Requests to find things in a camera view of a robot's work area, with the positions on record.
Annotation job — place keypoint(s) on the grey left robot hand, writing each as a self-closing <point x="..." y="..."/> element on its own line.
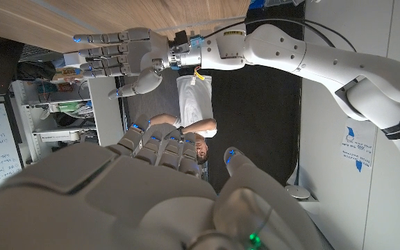
<point x="148" y="52"/>

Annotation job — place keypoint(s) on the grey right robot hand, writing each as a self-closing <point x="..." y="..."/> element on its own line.
<point x="134" y="201"/>

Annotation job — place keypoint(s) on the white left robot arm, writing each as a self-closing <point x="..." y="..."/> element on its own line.
<point x="283" y="48"/>

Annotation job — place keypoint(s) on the person in white shirt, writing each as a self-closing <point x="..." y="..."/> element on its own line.
<point x="194" y="100"/>

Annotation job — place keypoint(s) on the white shelf unit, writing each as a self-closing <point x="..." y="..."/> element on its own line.
<point x="102" y="107"/>

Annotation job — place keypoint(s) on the black keyboard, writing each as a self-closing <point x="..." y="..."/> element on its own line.
<point x="37" y="52"/>

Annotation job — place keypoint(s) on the black backpack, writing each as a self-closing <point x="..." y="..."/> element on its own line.
<point x="35" y="71"/>

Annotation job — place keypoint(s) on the white round device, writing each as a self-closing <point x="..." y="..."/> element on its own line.
<point x="299" y="192"/>

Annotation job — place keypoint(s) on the paper sheet blue tape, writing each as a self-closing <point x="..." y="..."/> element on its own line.
<point x="358" y="142"/>

